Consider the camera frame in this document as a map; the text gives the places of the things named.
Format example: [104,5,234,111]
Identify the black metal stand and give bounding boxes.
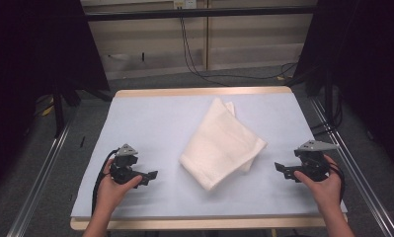
[50,78,114,139]

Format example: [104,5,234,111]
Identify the person's right hand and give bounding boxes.
[293,154,343,213]

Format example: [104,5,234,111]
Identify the black floor cable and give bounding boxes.
[179,16,299,88]

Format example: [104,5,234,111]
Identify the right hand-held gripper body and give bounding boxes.
[293,139,340,183]

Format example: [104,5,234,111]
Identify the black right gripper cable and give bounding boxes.
[328,161,347,204]

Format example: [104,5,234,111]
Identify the aluminium floor rail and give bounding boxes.
[6,110,76,237]
[308,97,394,237]

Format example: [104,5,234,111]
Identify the light blue table mat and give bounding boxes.
[70,92,349,220]

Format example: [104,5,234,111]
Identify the yellow tape strip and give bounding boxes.
[40,98,56,118]

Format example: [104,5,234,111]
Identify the person's left hand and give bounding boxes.
[96,158,143,216]

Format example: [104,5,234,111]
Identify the white wall outlet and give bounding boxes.
[173,0,198,10]

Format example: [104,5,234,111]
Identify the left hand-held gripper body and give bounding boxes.
[109,143,143,186]

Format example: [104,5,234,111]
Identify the black curtain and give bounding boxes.
[0,0,111,196]
[294,0,394,174]

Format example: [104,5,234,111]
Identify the black horizontal bar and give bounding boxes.
[85,5,318,23]

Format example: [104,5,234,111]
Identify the wooden table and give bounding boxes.
[69,86,349,231]

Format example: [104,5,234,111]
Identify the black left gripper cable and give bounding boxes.
[91,148,120,216]

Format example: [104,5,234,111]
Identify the bundle of black cables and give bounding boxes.
[310,88,345,136]

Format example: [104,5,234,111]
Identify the white mesh laundry bag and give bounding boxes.
[179,97,269,192]

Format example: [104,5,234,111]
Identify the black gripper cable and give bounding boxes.
[91,148,120,216]
[328,161,347,204]

